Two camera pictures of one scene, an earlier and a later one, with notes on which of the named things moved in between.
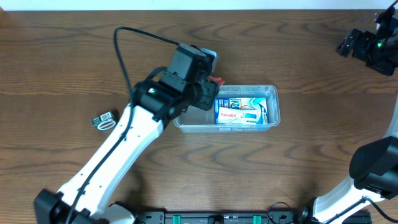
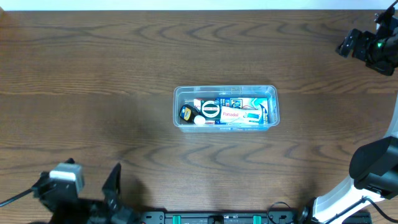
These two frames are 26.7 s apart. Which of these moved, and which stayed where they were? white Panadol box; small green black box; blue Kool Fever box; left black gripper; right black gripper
Moved: left black gripper; small green black box
Stayed: white Panadol box; right black gripper; blue Kool Fever box
